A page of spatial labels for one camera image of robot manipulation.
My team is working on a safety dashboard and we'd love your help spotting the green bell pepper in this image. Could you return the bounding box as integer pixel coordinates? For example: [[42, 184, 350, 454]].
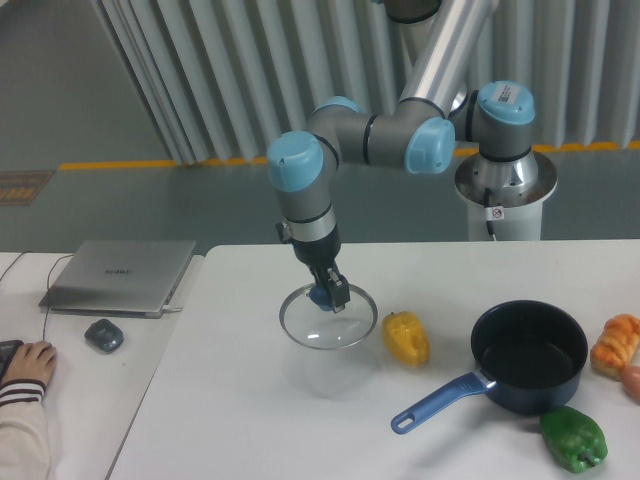
[[539, 406, 609, 474]]

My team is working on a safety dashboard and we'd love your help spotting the yellow bell pepper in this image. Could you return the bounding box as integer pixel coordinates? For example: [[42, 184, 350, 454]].
[[381, 311, 431, 367]]

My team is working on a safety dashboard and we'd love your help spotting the dark blue saucepan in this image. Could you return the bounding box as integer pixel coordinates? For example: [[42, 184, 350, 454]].
[[390, 300, 589, 435]]

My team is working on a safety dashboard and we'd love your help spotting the silver laptop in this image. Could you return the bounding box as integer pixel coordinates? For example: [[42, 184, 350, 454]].
[[39, 240, 196, 318]]

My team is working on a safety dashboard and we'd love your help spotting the person's hand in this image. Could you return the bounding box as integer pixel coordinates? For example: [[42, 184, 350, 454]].
[[1, 341, 57, 387]]

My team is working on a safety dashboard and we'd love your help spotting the black thin cable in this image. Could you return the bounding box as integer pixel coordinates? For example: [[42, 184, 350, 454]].
[[0, 251, 75, 343]]

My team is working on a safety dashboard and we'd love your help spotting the orange bread loaf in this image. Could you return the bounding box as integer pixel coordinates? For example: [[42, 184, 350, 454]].
[[590, 314, 639, 380]]

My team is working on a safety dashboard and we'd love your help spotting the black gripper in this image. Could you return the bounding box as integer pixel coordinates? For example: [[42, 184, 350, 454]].
[[292, 226, 349, 313]]

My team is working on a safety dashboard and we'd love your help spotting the pink sausage toy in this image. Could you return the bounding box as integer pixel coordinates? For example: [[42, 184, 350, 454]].
[[620, 365, 640, 403]]

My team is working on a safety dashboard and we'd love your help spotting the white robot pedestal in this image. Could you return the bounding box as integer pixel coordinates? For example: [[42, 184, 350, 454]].
[[454, 151, 558, 241]]

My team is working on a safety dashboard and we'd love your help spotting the white sleeved forearm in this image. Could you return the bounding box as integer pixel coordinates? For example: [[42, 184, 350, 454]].
[[1, 379, 51, 479]]

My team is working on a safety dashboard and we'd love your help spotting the glass lid with blue knob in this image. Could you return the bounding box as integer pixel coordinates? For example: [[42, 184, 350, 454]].
[[279, 284, 378, 350]]

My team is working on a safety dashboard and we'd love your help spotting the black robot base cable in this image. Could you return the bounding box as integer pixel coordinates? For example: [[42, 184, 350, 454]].
[[482, 186, 500, 242]]

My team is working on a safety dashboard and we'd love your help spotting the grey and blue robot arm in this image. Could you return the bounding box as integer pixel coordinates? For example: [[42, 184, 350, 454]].
[[267, 1, 535, 313]]

